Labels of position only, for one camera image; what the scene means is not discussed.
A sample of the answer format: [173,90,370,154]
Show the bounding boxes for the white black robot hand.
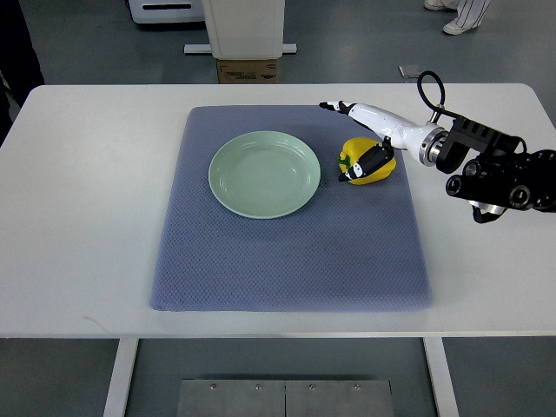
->
[320,101,447,167]

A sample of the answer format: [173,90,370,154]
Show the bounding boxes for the yellow bell pepper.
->
[338,137,396,185]

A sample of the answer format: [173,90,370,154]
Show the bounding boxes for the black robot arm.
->
[419,116,555,223]

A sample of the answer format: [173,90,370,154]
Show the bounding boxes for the grey floor plate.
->
[398,64,421,79]

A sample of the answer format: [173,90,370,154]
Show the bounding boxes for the light green plate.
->
[208,131,321,220]

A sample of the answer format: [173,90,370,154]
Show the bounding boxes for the blue quilted mat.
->
[150,105,432,312]

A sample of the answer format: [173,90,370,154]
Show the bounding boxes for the person in striped trousers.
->
[423,0,492,36]

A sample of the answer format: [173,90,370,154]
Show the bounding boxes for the cardboard box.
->
[216,59,279,84]

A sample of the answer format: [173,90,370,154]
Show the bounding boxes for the right white table leg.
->
[422,337,460,417]

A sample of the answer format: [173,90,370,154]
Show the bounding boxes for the white table leg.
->
[103,338,139,417]
[422,337,460,417]

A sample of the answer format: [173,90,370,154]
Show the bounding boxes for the white machine base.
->
[127,0,204,24]

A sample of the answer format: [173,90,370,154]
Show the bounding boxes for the left white table leg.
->
[103,338,139,417]

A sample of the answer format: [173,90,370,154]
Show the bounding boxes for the person in dark clothes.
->
[0,0,45,144]

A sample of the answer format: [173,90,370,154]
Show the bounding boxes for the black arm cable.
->
[416,70,447,125]

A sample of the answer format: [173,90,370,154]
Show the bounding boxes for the white pedestal column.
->
[183,0,297,60]

